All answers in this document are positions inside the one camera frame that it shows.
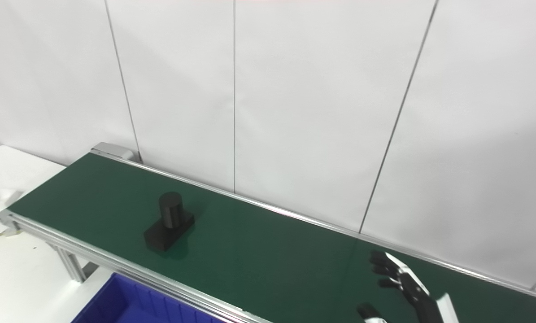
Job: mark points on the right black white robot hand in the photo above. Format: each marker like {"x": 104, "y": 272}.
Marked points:
{"x": 422, "y": 303}

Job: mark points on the black cylinder block part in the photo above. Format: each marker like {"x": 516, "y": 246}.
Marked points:
{"x": 169, "y": 224}

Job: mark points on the blue plastic bin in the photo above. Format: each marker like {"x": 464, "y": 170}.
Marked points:
{"x": 124, "y": 303}

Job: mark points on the green conveyor belt aluminium frame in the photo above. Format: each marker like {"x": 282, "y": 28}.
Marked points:
{"x": 268, "y": 251}

